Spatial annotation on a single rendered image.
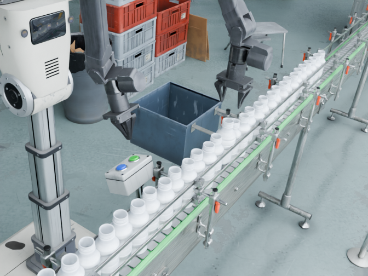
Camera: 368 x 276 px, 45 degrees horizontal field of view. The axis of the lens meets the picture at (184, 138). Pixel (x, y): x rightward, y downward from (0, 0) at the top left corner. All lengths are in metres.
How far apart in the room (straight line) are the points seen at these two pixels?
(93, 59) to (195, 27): 3.65
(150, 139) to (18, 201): 1.22
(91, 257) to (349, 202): 2.44
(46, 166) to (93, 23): 0.80
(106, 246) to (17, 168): 2.23
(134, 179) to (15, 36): 0.57
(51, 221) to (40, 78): 0.67
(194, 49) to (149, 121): 3.02
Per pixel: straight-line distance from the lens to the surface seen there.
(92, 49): 1.20
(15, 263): 2.28
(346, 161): 3.70
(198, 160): 1.35
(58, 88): 1.61
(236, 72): 1.36
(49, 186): 1.84
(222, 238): 2.73
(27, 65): 1.50
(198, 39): 4.88
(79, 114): 3.64
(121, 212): 1.14
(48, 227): 1.97
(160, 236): 1.30
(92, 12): 1.10
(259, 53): 1.31
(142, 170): 1.36
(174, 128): 1.93
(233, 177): 1.56
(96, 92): 3.54
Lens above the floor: 1.93
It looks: 33 degrees down
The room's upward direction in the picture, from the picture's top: 6 degrees clockwise
